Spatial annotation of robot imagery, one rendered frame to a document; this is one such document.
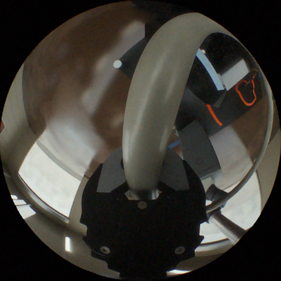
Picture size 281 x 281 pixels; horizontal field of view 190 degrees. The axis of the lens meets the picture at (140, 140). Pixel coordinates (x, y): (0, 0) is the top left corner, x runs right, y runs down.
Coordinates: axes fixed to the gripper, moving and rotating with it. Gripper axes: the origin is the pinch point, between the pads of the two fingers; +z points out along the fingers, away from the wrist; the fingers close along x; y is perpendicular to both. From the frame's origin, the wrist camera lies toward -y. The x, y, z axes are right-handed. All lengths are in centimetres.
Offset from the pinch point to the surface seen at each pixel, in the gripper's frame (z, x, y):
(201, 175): 34, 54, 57
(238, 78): 15, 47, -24
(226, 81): 17.4, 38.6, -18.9
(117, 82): 110, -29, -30
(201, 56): 19.6, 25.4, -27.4
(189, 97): 99, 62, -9
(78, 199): 137, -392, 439
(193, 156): 60, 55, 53
